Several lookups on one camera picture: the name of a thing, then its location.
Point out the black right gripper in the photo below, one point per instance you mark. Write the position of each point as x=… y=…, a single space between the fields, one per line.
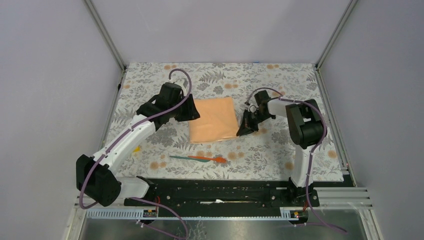
x=246 y=127

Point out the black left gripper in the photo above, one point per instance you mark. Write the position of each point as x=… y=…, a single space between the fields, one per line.
x=191 y=112

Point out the orange cloth napkin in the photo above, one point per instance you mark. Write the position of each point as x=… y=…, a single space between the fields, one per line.
x=217 y=121

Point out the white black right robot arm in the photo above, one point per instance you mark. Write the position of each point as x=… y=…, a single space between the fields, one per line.
x=307 y=129

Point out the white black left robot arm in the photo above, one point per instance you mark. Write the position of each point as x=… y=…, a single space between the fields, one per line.
x=96 y=174

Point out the orange plastic fork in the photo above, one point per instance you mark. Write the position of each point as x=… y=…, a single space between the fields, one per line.
x=220 y=160

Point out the teal plastic knife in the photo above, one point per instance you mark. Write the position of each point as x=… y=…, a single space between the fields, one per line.
x=187 y=158

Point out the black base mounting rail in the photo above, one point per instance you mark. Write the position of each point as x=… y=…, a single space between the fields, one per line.
x=232 y=198

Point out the left aluminium frame post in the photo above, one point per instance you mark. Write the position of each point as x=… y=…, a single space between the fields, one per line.
x=92 y=10

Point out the aluminium frame post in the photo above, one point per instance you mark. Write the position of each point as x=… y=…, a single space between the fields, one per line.
x=92 y=10
x=334 y=36

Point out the right aluminium frame post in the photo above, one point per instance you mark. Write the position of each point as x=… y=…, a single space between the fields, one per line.
x=334 y=36

